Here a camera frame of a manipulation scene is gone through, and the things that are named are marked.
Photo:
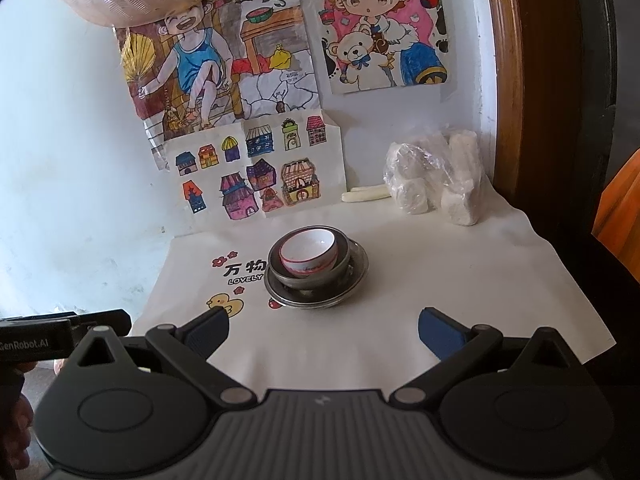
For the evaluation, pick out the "white bowl with red rim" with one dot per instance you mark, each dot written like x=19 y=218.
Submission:
x=310 y=245
x=334 y=260

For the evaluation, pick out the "clear bag of steamed buns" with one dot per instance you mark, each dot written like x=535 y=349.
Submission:
x=415 y=195

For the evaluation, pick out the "drawing of colourful houses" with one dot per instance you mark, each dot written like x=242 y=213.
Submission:
x=235 y=170

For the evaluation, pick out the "orange painted picture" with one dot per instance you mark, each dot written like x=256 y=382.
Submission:
x=620 y=210

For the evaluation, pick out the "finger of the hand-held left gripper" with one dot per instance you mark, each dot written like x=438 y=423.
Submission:
x=112 y=321

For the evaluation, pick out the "stainless steel bowl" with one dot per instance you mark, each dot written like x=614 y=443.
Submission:
x=310 y=284

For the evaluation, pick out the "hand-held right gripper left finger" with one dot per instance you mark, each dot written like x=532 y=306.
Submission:
x=210 y=330

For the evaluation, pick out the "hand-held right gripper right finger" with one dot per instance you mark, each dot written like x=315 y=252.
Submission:
x=440 y=332

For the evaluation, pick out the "drawing of girl with bear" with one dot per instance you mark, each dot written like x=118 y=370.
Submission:
x=380 y=25

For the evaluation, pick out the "brown wooden frame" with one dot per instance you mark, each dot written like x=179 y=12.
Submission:
x=505 y=60

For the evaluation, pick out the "white printed table cloth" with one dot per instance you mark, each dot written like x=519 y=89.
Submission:
x=450 y=270

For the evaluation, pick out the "person's left hand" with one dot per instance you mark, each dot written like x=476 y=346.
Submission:
x=20 y=430

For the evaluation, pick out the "white stick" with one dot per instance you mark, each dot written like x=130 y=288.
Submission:
x=360 y=195

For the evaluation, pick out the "stainless steel plate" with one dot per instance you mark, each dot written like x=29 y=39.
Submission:
x=300 y=306
x=320 y=301

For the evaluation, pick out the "drawing of child with fan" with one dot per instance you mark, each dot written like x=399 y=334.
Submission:
x=200 y=60

